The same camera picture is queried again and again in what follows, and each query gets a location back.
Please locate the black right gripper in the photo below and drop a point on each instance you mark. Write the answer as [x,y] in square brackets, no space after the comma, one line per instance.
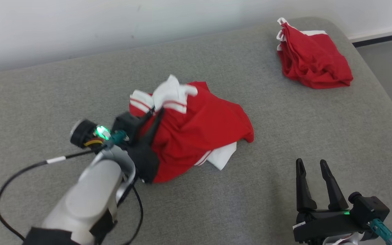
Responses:
[325,224]

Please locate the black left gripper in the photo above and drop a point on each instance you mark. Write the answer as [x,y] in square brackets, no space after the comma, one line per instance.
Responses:
[145,163]

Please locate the red white basketball jersey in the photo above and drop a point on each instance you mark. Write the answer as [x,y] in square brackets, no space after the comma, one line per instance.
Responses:
[199,129]

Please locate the red shorts with white stripe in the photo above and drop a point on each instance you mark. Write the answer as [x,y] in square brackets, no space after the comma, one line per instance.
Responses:
[315,61]

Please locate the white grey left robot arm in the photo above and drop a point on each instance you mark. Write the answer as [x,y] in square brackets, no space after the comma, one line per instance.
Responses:
[94,190]

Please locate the white and black baseboard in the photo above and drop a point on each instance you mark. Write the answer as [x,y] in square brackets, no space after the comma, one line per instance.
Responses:
[383,35]

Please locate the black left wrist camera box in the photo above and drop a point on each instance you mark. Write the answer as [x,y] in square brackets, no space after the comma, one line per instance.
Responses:
[126,124]

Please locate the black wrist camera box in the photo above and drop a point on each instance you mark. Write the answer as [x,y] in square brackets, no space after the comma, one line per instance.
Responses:
[126,124]
[369,209]

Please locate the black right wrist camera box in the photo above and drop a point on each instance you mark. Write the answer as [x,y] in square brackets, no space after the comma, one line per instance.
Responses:
[369,209]

